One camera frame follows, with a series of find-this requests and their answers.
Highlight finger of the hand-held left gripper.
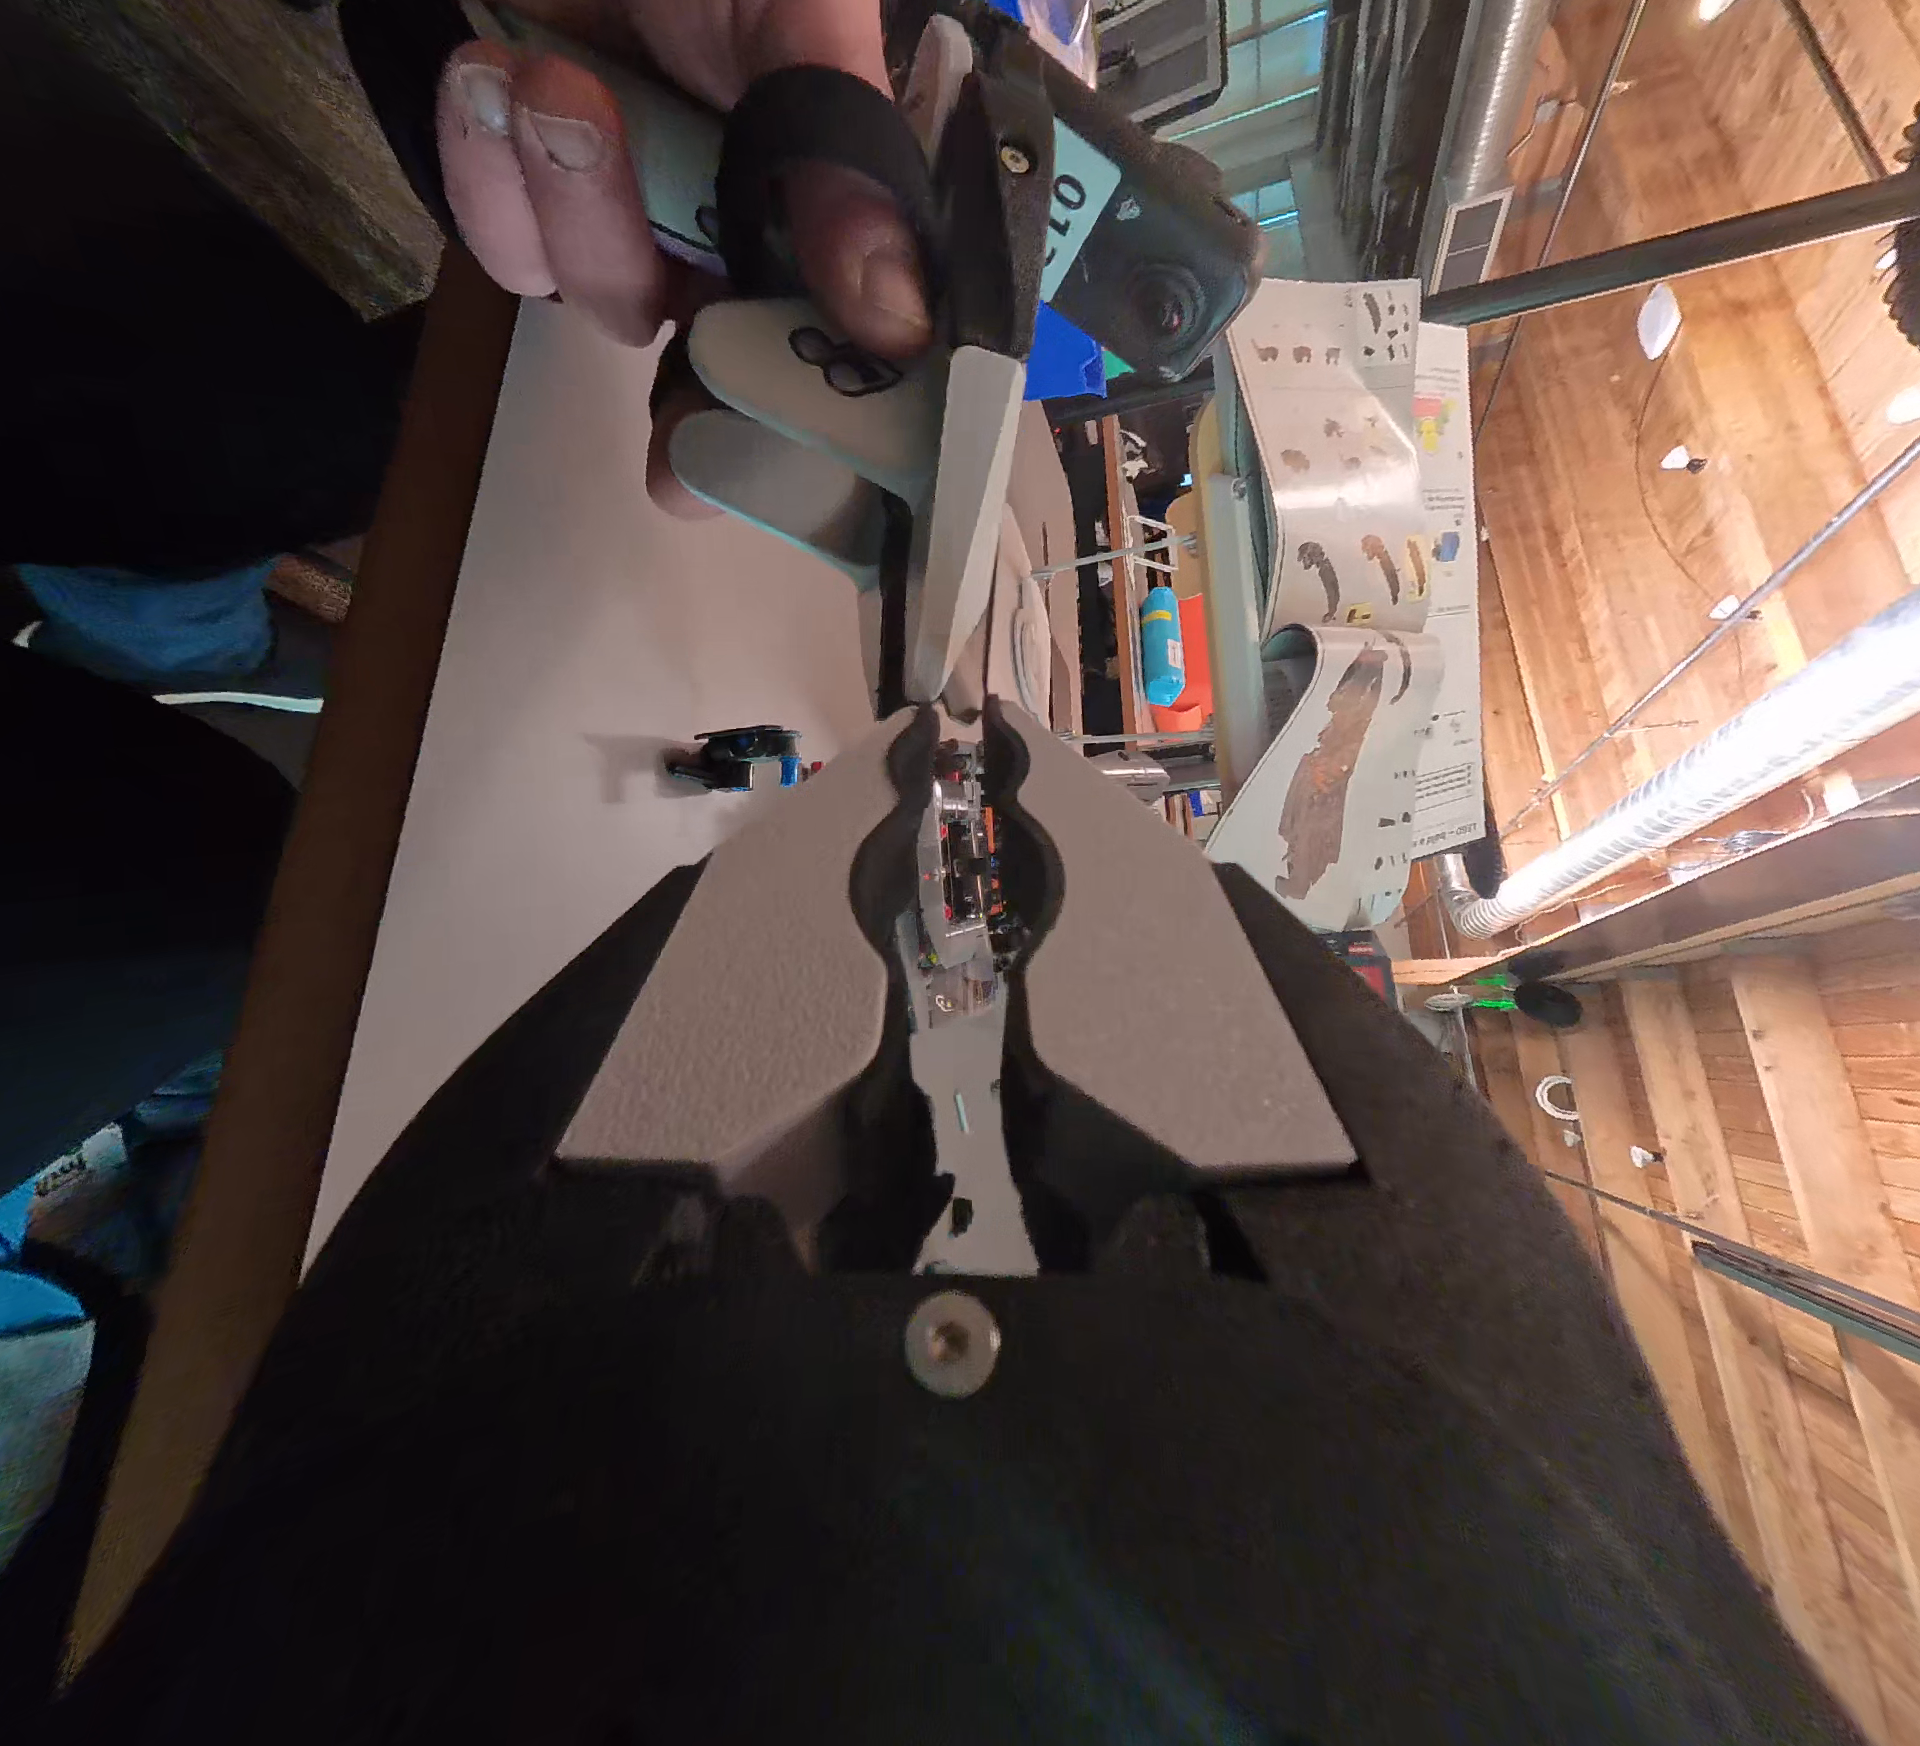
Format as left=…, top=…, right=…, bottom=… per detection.
left=897, top=345, right=1031, bottom=709

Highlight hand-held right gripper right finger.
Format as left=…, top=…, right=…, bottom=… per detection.
left=982, top=700, right=1362, bottom=1275

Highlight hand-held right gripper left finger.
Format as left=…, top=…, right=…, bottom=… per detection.
left=555, top=709, right=955, bottom=1275

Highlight metal electronic part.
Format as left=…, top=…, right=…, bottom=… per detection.
left=897, top=715, right=1037, bottom=1037

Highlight dark lego piece blue pins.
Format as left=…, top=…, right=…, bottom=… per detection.
left=668, top=722, right=808, bottom=795

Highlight lego instruction booklet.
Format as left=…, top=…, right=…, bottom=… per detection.
left=1201, top=275, right=1480, bottom=929

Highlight pale book stand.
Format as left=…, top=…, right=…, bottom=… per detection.
left=1193, top=337, right=1307, bottom=802

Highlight white insulated pipe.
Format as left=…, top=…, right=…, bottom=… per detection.
left=1439, top=584, right=1920, bottom=938

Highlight black metal pole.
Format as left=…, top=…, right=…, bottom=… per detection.
left=1417, top=171, right=1920, bottom=330

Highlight silver ventilation duct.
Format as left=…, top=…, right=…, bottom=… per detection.
left=1426, top=0, right=1592, bottom=204

